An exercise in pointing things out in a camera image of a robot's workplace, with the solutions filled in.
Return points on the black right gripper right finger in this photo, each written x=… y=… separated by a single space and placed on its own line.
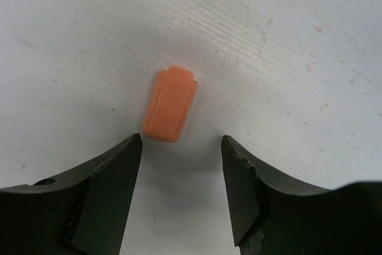
x=274 y=213

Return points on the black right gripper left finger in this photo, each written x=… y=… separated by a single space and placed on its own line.
x=83 y=210

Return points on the orange highlighter cap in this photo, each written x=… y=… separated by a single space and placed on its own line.
x=172 y=97

